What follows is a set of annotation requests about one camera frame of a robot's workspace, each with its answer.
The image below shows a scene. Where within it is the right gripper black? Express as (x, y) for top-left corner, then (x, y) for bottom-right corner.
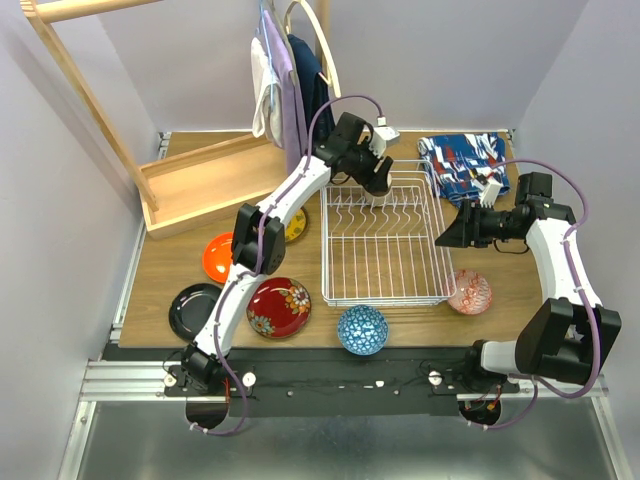
(435, 198), (522, 248)

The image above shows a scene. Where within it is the red white patterned bowl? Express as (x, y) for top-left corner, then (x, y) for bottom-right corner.
(447, 269), (493, 315)

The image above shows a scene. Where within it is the white wire dish rack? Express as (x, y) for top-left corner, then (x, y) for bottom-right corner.
(320, 160), (454, 308)

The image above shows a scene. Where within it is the white brown metal cup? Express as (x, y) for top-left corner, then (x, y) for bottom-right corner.
(365, 172), (392, 208)

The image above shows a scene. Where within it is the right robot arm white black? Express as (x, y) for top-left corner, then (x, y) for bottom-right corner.
(435, 172), (621, 392)

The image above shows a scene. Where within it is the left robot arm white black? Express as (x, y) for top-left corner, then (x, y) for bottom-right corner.
(181, 113), (400, 395)

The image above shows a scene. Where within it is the wooden clothes rack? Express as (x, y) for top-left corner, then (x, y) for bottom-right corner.
(18, 0), (332, 241)

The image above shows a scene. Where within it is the blue red patterned folded cloth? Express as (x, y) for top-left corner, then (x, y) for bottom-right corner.
(417, 132), (511, 208)

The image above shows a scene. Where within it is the navy hanging cloth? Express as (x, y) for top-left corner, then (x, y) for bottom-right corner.
(287, 34), (335, 143)

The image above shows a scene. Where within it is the yellow patterned small plate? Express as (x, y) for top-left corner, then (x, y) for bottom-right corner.
(285, 207), (308, 243)

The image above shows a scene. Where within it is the lilac hanging cloth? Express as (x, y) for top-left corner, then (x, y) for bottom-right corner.
(264, 2), (308, 174)

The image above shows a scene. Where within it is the wooden hanger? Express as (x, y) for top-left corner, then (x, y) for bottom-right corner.
(284, 0), (342, 98)

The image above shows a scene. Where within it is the blue patterned bowl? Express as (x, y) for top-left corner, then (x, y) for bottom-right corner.
(337, 305), (389, 356)

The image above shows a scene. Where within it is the white hanging cloth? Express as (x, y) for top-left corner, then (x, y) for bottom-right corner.
(250, 37), (283, 148)

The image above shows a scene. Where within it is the red floral plate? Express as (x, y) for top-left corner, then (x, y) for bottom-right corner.
(246, 277), (312, 339)

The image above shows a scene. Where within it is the orange plate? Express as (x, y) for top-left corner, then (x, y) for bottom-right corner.
(202, 232), (233, 284)

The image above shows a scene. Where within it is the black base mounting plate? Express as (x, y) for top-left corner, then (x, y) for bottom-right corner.
(164, 347), (519, 418)

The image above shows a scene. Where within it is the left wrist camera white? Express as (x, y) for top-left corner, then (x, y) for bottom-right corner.
(369, 116), (400, 157)

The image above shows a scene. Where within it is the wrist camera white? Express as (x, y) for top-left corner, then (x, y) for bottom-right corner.
(472, 174), (502, 208)
(369, 116), (400, 157)

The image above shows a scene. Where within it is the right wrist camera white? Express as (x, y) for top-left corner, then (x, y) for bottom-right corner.
(472, 174), (502, 208)

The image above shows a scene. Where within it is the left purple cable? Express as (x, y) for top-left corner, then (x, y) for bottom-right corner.
(187, 94), (387, 437)

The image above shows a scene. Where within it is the purple cable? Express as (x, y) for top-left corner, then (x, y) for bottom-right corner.
(187, 94), (387, 437)
(467, 158), (601, 432)

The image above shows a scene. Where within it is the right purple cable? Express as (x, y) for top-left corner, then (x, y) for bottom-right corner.
(467, 158), (601, 432)

